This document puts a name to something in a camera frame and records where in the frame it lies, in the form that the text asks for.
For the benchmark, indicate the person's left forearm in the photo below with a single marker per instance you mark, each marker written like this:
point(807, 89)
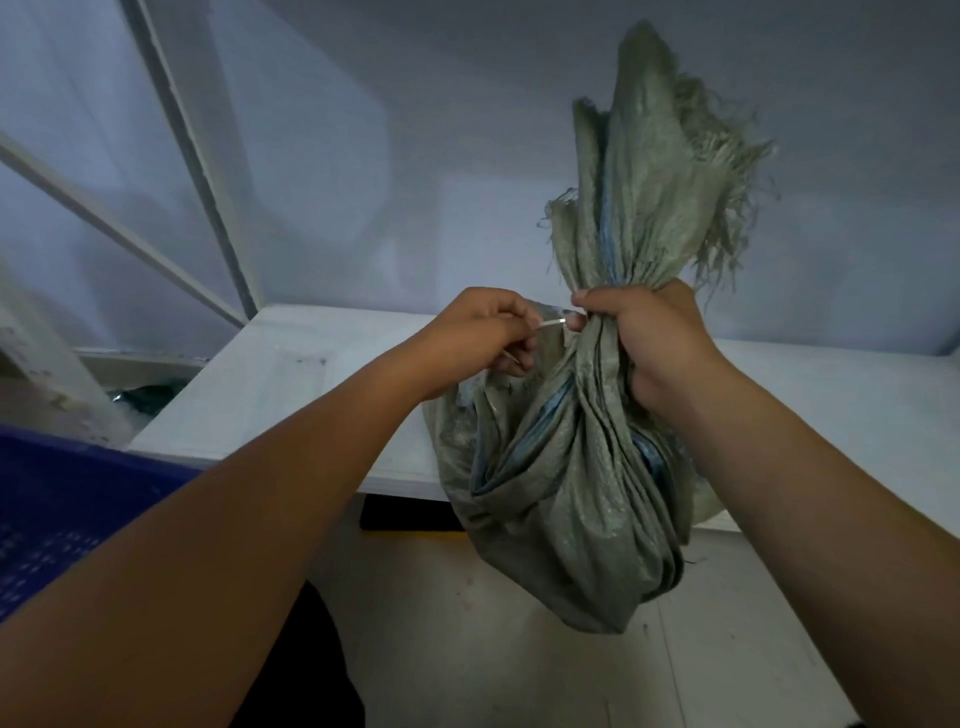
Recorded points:
point(202, 540)

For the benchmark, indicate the person's right forearm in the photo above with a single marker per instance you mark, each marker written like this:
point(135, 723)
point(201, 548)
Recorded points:
point(817, 525)

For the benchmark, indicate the blue plastic crate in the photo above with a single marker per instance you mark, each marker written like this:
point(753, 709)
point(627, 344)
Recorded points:
point(52, 517)

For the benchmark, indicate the person's left thumb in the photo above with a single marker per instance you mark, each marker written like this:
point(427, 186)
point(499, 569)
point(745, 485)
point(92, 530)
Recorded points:
point(514, 309)

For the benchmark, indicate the grey-green woven sack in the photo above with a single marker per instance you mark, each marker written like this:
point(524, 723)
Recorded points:
point(592, 390)

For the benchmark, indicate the white metal frame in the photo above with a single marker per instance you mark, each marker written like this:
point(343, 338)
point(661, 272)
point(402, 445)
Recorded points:
point(150, 195)

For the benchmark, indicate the person's right thumb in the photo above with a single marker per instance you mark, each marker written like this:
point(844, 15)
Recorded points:
point(594, 298)

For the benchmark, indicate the person's black trousers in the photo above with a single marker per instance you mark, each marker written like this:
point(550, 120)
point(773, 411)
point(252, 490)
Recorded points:
point(300, 667)

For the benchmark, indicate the person's right hand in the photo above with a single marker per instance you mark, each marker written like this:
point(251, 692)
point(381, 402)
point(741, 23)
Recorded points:
point(660, 337)

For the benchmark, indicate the person's left hand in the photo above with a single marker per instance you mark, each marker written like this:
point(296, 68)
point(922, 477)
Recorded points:
point(469, 337)

